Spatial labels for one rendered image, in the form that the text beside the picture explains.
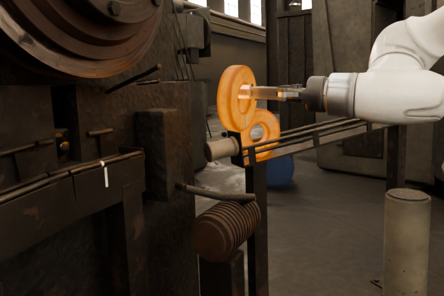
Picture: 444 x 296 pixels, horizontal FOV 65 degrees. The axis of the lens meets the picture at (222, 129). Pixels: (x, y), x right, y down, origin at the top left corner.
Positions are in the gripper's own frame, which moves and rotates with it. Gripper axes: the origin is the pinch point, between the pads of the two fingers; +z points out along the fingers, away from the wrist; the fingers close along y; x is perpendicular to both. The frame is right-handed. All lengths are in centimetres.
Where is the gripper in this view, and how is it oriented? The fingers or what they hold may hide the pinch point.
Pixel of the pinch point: (238, 91)
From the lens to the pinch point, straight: 82.2
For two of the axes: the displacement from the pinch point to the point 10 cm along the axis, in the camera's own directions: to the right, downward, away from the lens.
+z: -8.8, -0.8, 4.7
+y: 4.8, -1.3, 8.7
